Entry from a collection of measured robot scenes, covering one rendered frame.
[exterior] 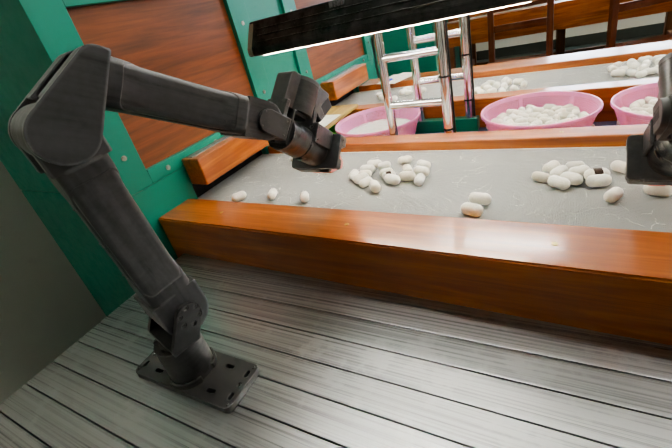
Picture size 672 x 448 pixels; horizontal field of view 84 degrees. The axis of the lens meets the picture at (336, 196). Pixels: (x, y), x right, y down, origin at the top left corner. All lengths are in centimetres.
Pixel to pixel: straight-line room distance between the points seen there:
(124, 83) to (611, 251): 60
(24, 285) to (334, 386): 145
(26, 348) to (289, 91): 152
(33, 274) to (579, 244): 172
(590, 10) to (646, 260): 296
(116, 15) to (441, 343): 88
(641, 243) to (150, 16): 100
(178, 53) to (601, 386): 101
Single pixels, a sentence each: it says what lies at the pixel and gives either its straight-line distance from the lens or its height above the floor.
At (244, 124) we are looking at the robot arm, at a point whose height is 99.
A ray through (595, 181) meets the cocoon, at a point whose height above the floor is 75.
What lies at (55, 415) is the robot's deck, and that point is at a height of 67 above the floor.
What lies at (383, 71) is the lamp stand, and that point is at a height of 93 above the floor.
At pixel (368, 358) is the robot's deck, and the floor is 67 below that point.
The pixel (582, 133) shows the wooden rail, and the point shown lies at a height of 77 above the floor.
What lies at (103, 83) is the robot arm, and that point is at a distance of 46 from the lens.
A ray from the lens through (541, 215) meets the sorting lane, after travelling 68.
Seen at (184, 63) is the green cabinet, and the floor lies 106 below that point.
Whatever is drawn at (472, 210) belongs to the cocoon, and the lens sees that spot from 66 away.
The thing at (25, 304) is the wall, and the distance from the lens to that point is 183.
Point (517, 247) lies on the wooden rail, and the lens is 56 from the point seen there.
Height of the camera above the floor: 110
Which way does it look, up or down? 26 degrees down
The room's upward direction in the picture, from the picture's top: 14 degrees counter-clockwise
